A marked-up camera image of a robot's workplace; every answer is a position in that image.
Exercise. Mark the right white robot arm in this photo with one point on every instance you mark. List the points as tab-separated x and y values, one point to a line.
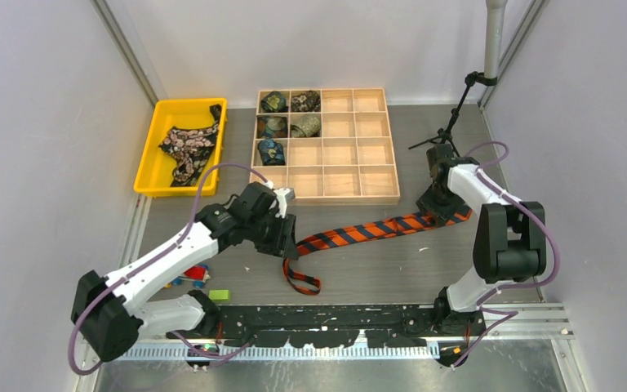
509	245

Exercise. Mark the rolled blue teal tie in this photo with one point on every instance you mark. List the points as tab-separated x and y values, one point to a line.
271	152

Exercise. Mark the black mini tripod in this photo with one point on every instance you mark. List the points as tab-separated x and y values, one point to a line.
444	135

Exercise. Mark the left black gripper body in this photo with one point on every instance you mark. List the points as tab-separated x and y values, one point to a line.
271	233

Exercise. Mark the rolled green paisley tie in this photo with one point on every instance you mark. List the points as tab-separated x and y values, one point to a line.
273	102

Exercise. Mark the black pink floral tie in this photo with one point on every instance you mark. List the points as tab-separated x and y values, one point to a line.
191	149

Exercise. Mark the aluminium front rail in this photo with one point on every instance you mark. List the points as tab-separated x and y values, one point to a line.
514	322

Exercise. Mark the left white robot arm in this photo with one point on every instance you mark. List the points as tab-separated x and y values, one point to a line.
112	312

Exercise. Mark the grey metal pole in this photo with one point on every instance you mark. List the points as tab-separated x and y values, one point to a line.
494	30

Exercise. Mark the wooden grid organizer box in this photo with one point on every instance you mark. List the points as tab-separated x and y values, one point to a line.
351	162

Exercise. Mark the rolled beige paisley tie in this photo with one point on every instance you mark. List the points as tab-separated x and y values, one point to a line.
306	126

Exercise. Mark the colourful toy car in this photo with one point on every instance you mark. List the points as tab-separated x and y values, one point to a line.
196	275

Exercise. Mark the green block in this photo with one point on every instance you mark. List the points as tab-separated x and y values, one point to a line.
219	295

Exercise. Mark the rolled dark floral tie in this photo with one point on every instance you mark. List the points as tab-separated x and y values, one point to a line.
306	102

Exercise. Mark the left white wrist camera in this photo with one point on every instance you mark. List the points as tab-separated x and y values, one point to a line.
283	197

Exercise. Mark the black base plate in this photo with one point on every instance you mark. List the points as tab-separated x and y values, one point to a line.
334	326

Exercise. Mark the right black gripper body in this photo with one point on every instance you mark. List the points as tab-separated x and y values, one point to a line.
442	202

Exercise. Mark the yellow plastic bin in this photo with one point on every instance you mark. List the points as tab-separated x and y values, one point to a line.
154	174

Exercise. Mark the rolled blue gold tie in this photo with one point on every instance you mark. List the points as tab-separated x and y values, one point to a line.
271	127

